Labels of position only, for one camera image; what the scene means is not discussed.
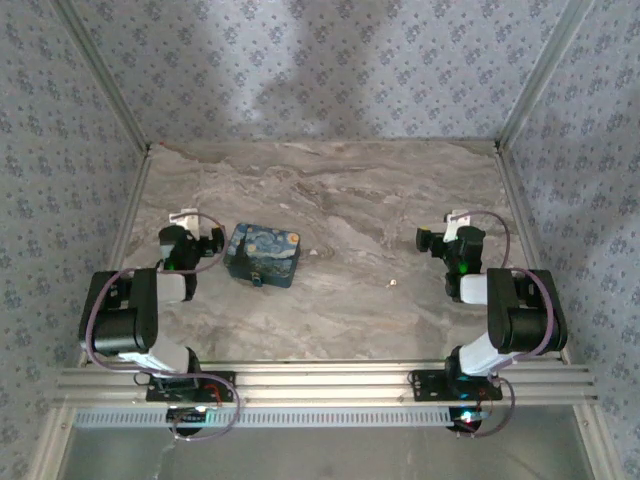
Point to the small blue padlock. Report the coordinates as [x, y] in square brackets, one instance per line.
[256, 281]

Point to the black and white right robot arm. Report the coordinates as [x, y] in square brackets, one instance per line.
[520, 320]

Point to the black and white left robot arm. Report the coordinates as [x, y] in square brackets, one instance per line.
[122, 320]

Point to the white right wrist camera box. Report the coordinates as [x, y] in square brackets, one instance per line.
[457, 222]

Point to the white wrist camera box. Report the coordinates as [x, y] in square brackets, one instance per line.
[184, 219]
[457, 222]

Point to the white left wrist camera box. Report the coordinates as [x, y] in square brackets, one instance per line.
[184, 219]

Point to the wide aluminium mounting rail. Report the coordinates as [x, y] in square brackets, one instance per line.
[325, 382]

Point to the aluminium frame post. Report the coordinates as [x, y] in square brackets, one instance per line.
[545, 70]
[100, 70]

